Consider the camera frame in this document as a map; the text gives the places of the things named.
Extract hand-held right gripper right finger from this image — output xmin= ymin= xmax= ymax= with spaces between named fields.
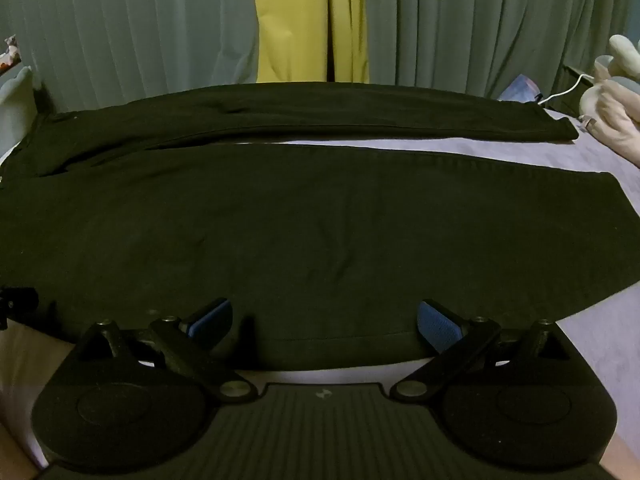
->
xmin=390 ymin=299 xmax=571 ymax=404

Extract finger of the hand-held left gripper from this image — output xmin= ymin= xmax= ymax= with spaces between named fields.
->
xmin=0 ymin=287 xmax=40 ymax=332

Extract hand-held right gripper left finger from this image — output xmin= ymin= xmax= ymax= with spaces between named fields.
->
xmin=74 ymin=297 xmax=251 ymax=404

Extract black pants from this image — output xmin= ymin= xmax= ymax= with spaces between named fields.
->
xmin=0 ymin=82 xmax=640 ymax=372

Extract pale blue pillow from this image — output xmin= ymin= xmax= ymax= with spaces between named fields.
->
xmin=0 ymin=66 xmax=35 ymax=162

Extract bed with lavender sheet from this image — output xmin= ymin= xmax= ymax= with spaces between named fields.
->
xmin=0 ymin=102 xmax=640 ymax=463

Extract small white orange figurine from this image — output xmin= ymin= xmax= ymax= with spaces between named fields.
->
xmin=1 ymin=35 xmax=22 ymax=69

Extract cream plush toy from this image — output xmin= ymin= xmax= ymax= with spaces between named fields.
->
xmin=578 ymin=76 xmax=640 ymax=169

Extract grey-green curtain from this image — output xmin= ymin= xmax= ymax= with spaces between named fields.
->
xmin=0 ymin=0 xmax=261 ymax=126
xmin=364 ymin=0 xmax=640 ymax=98

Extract yellow curtain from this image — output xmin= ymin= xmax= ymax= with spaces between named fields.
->
xmin=251 ymin=0 xmax=330 ymax=85
xmin=327 ymin=0 xmax=372 ymax=84

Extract pale green plush toy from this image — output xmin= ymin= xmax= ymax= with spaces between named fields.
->
xmin=593 ymin=33 xmax=640 ymax=86

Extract white cable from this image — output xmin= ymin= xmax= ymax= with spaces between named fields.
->
xmin=539 ymin=73 xmax=597 ymax=106

